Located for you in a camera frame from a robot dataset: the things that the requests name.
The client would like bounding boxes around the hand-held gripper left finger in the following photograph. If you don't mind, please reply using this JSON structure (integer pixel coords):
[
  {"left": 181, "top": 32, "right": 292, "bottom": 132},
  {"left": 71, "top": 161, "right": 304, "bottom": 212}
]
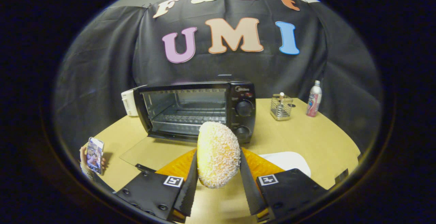
[{"left": 114, "top": 149, "right": 199, "bottom": 223}]

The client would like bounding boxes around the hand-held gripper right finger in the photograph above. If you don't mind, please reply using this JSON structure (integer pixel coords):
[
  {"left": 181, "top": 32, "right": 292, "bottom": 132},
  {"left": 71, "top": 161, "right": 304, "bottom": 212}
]
[{"left": 239, "top": 148, "right": 329, "bottom": 222}]

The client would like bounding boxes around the crumb-coated bread ball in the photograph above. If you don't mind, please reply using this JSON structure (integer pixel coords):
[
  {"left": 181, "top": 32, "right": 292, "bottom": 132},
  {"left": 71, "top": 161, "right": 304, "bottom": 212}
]
[{"left": 197, "top": 122, "right": 241, "bottom": 189}]

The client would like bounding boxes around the black toaster oven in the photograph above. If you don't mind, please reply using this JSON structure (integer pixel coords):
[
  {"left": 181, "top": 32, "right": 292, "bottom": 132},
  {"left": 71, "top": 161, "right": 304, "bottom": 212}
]
[{"left": 119, "top": 79, "right": 256, "bottom": 173}]

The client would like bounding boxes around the white bread toaster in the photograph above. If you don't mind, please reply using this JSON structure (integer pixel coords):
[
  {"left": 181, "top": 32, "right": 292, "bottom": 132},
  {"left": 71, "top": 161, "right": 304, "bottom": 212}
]
[{"left": 121, "top": 87, "right": 147, "bottom": 117}]

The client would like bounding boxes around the white plate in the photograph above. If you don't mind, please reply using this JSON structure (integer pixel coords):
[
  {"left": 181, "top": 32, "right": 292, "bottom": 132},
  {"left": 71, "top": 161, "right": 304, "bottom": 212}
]
[{"left": 259, "top": 151, "right": 311, "bottom": 178}]

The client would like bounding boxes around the smartphone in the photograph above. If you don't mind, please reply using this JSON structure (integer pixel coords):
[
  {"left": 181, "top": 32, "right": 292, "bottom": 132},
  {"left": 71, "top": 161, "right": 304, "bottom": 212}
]
[{"left": 86, "top": 137, "right": 104, "bottom": 175}]

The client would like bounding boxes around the white pink spray bottle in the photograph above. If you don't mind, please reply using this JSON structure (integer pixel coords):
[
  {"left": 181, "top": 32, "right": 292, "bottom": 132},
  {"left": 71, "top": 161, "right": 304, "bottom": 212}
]
[{"left": 306, "top": 80, "right": 322, "bottom": 117}]

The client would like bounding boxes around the black backdrop cloth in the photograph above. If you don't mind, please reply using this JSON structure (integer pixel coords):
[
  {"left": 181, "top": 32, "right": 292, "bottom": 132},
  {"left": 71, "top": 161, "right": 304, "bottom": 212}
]
[{"left": 53, "top": 0, "right": 384, "bottom": 156}]

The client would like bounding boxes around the metal wire basket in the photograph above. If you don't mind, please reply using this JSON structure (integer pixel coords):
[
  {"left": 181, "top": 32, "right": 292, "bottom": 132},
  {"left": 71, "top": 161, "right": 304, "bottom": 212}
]
[{"left": 270, "top": 94, "right": 293, "bottom": 121}]

